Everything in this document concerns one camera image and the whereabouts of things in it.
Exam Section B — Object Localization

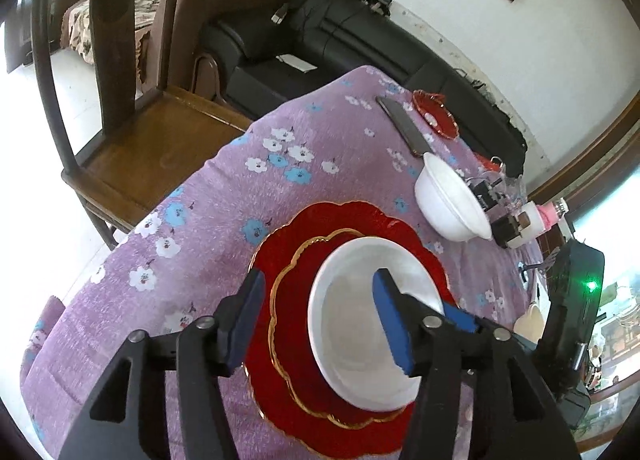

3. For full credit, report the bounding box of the black motor with cork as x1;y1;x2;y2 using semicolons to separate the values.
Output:
490;214;518;249

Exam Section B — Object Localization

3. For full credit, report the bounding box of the black electric motor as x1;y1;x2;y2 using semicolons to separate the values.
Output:
465;176;510;213

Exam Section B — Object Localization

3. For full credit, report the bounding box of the pink cloth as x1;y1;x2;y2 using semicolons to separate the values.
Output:
536;198;570;232

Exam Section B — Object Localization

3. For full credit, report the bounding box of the large red gold-rimmed plate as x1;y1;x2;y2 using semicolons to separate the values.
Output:
245;201;454;459

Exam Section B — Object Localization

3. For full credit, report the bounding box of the white bowl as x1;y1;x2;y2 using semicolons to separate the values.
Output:
414;152;492;242
307;237;442;412

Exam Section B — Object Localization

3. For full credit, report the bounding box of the black leather sofa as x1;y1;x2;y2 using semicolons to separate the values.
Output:
200;0;527;177

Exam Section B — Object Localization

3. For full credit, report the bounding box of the small red plate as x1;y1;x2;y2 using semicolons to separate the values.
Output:
412;90;459;140

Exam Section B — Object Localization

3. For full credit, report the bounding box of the white plastic jar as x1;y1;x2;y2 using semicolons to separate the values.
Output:
506;201;544;249

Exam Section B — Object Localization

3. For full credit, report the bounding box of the orange red bag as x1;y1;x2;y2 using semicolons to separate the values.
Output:
474;152;502;173

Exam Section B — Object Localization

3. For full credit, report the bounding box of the wooden chair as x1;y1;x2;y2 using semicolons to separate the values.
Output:
32;0;250;248

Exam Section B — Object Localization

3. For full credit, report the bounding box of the purple floral tablecloth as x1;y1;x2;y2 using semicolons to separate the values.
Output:
21;66;541;456

